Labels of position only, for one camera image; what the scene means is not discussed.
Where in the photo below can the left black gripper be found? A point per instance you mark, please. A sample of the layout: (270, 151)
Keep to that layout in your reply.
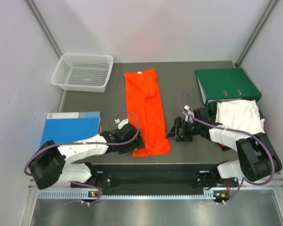
(136, 144)

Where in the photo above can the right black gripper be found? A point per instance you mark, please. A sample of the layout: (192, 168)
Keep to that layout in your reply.
(174, 133)

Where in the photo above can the orange t shirt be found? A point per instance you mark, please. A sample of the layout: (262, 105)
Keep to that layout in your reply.
(144, 101)

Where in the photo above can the white t shirt pile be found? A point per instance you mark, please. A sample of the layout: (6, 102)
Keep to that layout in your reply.
(240, 115)

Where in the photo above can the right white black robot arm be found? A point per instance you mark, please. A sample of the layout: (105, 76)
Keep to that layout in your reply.
(257, 158)

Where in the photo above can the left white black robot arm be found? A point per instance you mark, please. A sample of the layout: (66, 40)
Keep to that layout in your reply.
(54, 163)

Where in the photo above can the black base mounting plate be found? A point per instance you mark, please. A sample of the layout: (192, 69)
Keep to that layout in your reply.
(110, 175)

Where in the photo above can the blue folder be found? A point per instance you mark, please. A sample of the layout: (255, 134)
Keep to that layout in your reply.
(70, 127)

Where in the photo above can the white plastic perforated basket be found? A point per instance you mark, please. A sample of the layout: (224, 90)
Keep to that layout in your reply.
(82, 72)

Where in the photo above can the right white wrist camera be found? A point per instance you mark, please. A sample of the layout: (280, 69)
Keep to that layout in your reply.
(189, 115)

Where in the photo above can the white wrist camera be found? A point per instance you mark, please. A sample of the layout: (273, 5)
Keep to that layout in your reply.
(189, 115)
(121, 122)

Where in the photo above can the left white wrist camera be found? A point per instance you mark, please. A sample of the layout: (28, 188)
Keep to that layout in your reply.
(121, 122)

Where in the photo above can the green ring binder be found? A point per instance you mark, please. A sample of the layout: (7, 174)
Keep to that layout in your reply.
(226, 84)

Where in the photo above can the aluminium rail frame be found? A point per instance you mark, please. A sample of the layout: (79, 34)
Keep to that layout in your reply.
(219, 192)

